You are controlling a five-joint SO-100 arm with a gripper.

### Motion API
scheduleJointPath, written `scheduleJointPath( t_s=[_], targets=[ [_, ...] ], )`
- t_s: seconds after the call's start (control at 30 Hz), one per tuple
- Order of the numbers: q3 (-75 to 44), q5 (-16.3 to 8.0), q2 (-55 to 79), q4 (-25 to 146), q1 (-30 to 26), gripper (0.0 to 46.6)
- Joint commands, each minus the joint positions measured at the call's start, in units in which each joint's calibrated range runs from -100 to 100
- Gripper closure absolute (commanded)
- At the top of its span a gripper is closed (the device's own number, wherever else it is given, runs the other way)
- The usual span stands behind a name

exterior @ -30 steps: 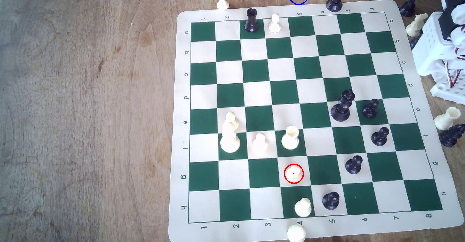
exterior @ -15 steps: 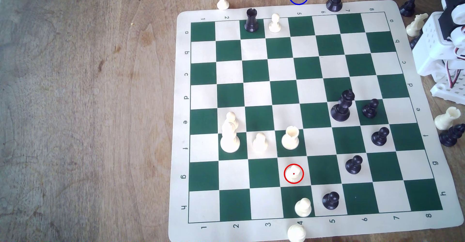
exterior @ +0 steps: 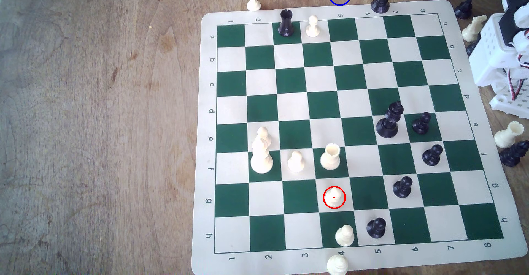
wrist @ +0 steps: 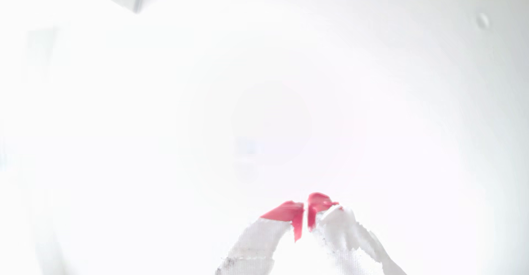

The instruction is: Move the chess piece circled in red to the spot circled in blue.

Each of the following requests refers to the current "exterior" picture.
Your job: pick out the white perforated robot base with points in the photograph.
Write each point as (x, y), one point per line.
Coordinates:
(506, 103)

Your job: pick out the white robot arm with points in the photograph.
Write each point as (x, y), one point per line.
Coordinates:
(494, 43)

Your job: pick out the white king chess piece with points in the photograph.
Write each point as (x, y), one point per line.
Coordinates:
(261, 161)

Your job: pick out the white rook chess piece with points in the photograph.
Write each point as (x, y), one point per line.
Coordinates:
(507, 135)
(330, 159)

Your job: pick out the black rook chess piece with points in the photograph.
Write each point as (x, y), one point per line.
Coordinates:
(286, 25)

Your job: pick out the black king chess piece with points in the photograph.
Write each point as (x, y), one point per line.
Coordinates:
(387, 126)

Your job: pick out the white bishop chess piece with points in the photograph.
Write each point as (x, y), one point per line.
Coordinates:
(337, 265)

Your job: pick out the white knight chess piece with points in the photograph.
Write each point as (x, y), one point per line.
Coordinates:
(472, 30)

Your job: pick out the black bishop chess piece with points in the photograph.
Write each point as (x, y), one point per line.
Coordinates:
(465, 8)

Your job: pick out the green and white chessboard mat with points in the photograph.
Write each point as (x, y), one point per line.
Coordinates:
(322, 76)

